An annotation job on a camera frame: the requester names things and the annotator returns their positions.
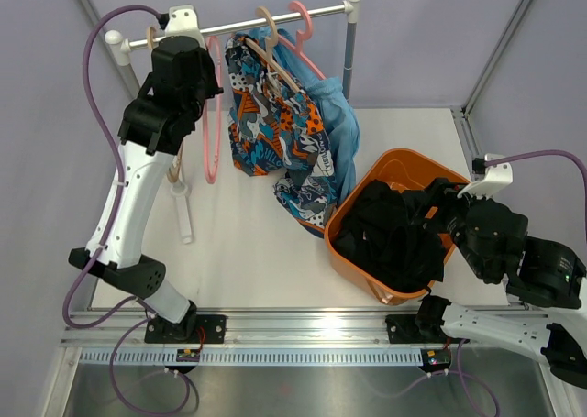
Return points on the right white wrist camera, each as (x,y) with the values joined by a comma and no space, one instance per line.
(494,174)

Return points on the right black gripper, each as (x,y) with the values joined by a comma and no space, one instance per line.
(443,194)

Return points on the white clothes rack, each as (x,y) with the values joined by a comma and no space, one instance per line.
(164,19)

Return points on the colourful patterned shorts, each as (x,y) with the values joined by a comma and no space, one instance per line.
(274,125)

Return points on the beige wooden hanger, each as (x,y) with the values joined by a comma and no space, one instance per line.
(270,36)
(174,171)

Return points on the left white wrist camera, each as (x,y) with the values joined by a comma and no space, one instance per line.
(183,21)

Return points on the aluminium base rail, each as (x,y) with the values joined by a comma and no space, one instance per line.
(260,328)

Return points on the white slotted cable duct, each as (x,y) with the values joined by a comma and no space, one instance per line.
(258,357)

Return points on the orange plastic basket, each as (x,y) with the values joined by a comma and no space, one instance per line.
(402,169)

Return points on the black shorts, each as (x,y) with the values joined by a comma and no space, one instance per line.
(376,237)

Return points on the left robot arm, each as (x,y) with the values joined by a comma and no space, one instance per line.
(153,127)

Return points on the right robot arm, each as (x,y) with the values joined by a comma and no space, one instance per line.
(497,247)

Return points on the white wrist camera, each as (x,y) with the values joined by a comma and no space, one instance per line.
(183,21)
(494,174)

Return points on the light blue shorts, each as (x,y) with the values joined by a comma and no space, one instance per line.
(338,116)

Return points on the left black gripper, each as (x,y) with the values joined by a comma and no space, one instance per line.
(204,63)

